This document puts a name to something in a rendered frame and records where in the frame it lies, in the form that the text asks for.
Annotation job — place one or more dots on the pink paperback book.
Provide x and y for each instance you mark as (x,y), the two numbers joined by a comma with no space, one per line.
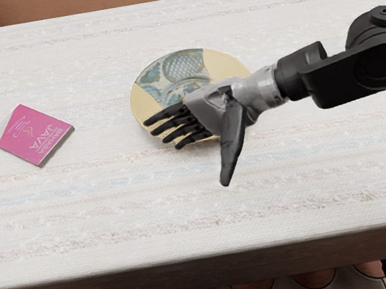
(32,134)

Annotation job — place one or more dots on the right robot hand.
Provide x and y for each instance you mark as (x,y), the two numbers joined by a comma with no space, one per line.
(243,93)

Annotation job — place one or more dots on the yellow patterned plate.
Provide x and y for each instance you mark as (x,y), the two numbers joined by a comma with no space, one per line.
(155,95)

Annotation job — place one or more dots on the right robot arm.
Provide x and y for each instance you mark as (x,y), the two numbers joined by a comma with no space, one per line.
(357,65)

